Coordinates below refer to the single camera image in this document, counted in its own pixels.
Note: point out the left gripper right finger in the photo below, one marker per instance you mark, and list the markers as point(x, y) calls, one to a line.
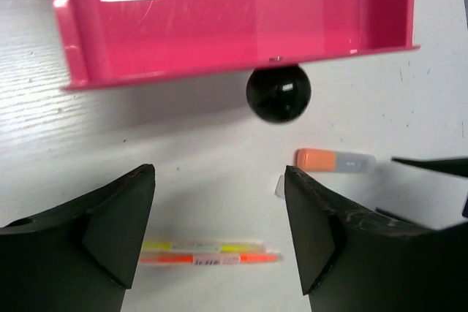
point(351, 258)

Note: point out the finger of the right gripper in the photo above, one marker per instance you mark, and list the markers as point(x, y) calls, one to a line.
point(398, 215)
point(454, 167)

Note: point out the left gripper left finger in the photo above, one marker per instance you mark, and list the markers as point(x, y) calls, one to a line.
point(81, 255)

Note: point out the pink top drawer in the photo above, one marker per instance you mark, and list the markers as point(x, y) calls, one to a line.
point(123, 42)

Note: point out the yellow highlighter pen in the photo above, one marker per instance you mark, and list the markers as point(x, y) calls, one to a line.
point(201, 247)

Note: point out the orange highlighter pen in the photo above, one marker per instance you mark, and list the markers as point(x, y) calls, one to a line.
point(211, 259)

